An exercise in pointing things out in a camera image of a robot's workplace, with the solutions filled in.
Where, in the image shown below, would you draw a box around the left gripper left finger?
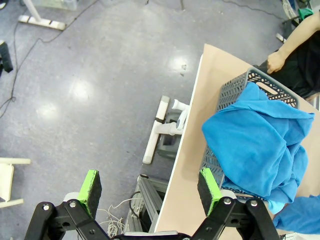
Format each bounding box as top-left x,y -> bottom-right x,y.
23,169 -> 111,240

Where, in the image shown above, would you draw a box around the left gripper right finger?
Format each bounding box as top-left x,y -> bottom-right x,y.
189,167 -> 281,240

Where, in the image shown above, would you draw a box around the light blue garment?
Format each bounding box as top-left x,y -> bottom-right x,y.
267,199 -> 286,215

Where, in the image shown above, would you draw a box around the person's right forearm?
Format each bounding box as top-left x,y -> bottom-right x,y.
278,12 -> 320,60

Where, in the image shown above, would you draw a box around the person's right hand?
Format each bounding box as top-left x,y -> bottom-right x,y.
266,49 -> 286,75

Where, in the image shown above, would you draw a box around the grey floor box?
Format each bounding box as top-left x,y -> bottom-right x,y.
157,112 -> 181,160

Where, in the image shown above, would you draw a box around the grey woven-pattern plastic basket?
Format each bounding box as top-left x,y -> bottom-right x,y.
199,67 -> 301,201

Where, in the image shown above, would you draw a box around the person in black T-shirt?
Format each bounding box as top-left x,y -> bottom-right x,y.
252,32 -> 320,100

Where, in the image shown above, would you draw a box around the white table with white leg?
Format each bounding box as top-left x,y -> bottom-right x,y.
17,0 -> 67,31

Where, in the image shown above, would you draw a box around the green bag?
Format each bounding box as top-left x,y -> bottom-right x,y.
297,6 -> 315,23

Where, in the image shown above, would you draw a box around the thin white wires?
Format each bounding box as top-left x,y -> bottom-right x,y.
96,197 -> 133,238

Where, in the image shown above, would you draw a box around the aluminium profile frame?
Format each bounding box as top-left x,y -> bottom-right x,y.
123,174 -> 170,235

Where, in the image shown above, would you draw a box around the white furniture frame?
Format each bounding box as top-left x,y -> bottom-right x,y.
0,157 -> 32,209

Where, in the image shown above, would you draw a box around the white table leg frame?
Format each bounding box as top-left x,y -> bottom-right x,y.
142,94 -> 191,165

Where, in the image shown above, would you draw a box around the black floor cable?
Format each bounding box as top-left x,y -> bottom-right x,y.
0,0 -> 99,118

